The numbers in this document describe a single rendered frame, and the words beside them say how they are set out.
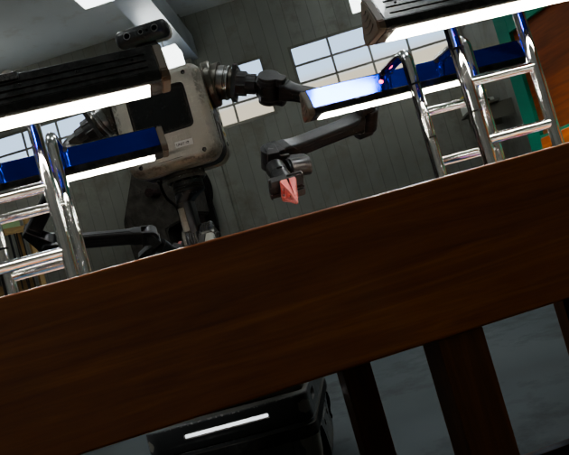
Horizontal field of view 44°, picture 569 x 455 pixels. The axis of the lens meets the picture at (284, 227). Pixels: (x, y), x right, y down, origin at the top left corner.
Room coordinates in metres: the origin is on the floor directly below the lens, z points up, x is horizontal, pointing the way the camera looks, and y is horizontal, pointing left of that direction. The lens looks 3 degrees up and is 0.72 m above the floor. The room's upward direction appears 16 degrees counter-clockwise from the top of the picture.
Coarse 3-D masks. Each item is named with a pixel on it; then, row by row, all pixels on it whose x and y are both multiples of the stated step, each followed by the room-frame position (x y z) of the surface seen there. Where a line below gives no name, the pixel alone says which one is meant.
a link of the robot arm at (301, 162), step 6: (270, 144) 2.08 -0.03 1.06; (270, 150) 2.06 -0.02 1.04; (276, 150) 2.06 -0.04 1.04; (270, 156) 2.05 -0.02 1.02; (276, 156) 2.06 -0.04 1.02; (282, 156) 2.07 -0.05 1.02; (288, 156) 2.07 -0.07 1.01; (294, 156) 2.07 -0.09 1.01; (300, 156) 2.07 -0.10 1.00; (306, 156) 2.06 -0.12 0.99; (294, 162) 2.04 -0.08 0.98; (300, 162) 2.04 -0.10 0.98; (306, 162) 2.04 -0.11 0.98; (294, 168) 2.03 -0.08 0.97; (300, 168) 2.04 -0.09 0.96; (306, 168) 2.04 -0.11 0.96; (306, 174) 2.06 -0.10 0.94
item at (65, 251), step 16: (0, 80) 1.06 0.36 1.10; (32, 128) 1.22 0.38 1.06; (32, 144) 1.23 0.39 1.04; (48, 160) 1.23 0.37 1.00; (48, 176) 1.22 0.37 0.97; (0, 192) 1.21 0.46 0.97; (16, 192) 1.22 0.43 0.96; (32, 192) 1.22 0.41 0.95; (48, 192) 1.22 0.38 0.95; (48, 208) 1.23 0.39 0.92; (64, 224) 1.23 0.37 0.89; (64, 240) 1.22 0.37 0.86; (32, 256) 1.22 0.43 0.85; (48, 256) 1.22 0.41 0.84; (64, 256) 1.22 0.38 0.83; (0, 272) 1.21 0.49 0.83
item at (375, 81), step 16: (496, 48) 1.83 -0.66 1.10; (512, 48) 1.83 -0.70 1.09; (416, 64) 1.79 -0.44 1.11; (432, 64) 1.79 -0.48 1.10; (448, 64) 1.79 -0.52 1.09; (480, 64) 1.79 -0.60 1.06; (496, 64) 1.79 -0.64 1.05; (512, 64) 1.80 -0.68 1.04; (352, 80) 1.75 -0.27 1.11; (368, 80) 1.76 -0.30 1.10; (384, 80) 1.76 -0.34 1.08; (400, 80) 1.76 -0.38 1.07; (432, 80) 1.76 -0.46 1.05; (448, 80) 1.77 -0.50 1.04; (304, 96) 1.72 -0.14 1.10; (320, 96) 1.72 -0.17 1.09; (336, 96) 1.72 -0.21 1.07; (352, 96) 1.72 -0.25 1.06; (368, 96) 1.73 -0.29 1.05; (384, 96) 1.74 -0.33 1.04; (304, 112) 1.74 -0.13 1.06; (320, 112) 1.70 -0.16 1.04
